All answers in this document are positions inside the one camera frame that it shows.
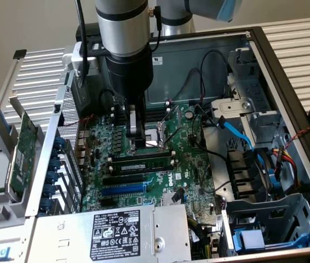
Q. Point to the blue plastic disk carrier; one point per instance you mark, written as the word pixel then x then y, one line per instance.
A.
pixel 305 241

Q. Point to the metal rear port stack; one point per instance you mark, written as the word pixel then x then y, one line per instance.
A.
pixel 82 145

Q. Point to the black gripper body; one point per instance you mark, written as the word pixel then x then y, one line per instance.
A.
pixel 130 74

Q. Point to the silver chipset heatsink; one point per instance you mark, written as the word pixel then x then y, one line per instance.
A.
pixel 167 200

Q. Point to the open grey PC case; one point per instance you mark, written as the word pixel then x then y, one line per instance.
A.
pixel 182 49

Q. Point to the blue expansion slot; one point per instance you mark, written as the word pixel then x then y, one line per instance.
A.
pixel 122 190

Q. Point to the blue plastic latch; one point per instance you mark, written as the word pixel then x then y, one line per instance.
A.
pixel 276 183

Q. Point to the long black expansion slot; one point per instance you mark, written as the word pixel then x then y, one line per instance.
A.
pixel 122 180

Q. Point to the silver power supply unit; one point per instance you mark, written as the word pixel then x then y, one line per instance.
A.
pixel 70 241

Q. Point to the green graphics card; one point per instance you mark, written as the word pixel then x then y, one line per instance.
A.
pixel 25 153

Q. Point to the black fan shroud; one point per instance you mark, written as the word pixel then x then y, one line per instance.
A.
pixel 240 170

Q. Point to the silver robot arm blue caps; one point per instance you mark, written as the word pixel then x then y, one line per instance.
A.
pixel 122 27

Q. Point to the blue push button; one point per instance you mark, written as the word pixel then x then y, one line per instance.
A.
pixel 4 254

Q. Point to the green Dell motherboard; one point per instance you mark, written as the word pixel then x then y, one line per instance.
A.
pixel 182 148

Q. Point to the black box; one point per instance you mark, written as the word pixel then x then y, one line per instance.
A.
pixel 90 30

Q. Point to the short black expansion slot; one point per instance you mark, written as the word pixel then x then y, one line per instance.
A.
pixel 107 202

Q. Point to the grey metal drive cage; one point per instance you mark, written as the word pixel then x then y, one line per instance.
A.
pixel 253 90

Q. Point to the blue slot retention clip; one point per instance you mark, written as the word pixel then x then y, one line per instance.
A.
pixel 59 143
pixel 55 154
pixel 50 189
pixel 52 177
pixel 54 165
pixel 46 204

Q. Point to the metal socket cover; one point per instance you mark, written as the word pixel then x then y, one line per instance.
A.
pixel 174 110

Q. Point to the metal CPU socket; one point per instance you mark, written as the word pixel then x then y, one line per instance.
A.
pixel 155 134

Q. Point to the silver coin cell battery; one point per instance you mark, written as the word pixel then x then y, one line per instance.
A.
pixel 189 114

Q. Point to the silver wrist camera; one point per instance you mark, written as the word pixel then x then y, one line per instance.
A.
pixel 94 65

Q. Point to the grey metal disk bay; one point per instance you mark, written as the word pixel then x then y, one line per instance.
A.
pixel 281 208

